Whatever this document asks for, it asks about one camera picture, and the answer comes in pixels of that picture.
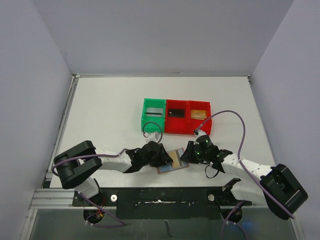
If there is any red plastic bin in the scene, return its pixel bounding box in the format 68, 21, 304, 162
164, 99, 187, 134
186, 100, 212, 135

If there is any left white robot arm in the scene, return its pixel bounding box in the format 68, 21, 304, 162
51, 140, 173, 199

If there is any right red plastic bin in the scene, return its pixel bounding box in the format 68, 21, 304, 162
186, 100, 212, 135

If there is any aluminium frame rail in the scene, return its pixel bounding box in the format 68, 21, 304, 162
29, 188, 74, 210

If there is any gold credit card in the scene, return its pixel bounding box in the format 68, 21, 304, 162
169, 148, 184, 170
190, 109, 207, 120

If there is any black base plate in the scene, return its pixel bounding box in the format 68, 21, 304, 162
72, 186, 251, 221

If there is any middle red plastic bin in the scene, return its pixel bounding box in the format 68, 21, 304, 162
164, 99, 187, 134

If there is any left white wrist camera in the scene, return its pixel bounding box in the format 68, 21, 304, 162
143, 131, 161, 139

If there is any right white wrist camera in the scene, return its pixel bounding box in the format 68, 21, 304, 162
193, 129, 206, 137

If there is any green plastic bin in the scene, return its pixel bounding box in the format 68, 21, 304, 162
141, 98, 166, 133

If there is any silver credit card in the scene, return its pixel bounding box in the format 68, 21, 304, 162
145, 107, 164, 118

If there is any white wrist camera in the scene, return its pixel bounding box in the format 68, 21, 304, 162
143, 131, 161, 139
193, 129, 206, 137

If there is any brown leather card holder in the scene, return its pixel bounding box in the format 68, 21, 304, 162
157, 148, 189, 175

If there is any dark grey credit card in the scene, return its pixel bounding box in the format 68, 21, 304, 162
167, 108, 185, 118

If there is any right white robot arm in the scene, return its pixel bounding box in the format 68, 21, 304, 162
181, 135, 308, 220

